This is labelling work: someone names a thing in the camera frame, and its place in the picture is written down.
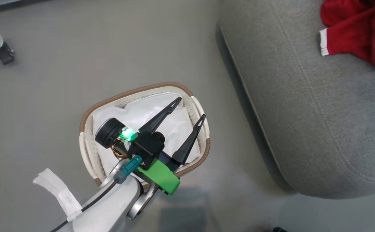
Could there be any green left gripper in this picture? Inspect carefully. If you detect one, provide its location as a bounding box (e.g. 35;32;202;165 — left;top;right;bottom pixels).
139;97;207;196

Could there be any red and white jacket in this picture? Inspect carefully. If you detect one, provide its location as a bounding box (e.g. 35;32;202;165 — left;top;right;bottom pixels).
319;0;375;72

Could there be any white garment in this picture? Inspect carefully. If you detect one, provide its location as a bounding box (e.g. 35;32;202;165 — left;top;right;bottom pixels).
92;92;193;176

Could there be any grey fabric sofa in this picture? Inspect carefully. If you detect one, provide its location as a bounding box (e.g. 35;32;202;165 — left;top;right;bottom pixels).
219;0;375;199

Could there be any white wicker-rimmed laundry basket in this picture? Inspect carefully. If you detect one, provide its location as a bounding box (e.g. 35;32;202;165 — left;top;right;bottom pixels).
79;82;211;191

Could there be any white tape strip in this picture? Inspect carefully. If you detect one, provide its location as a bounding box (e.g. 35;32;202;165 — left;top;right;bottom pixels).
33;168;83;222

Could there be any black caster wheel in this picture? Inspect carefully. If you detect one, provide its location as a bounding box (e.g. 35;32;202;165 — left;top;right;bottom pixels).
0;43;15;66

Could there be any teal cable connector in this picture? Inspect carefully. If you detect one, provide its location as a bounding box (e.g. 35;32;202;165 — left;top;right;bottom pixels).
116;155;142;184

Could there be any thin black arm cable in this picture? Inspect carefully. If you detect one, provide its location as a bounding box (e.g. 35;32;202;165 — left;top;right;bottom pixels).
48;179;120;232

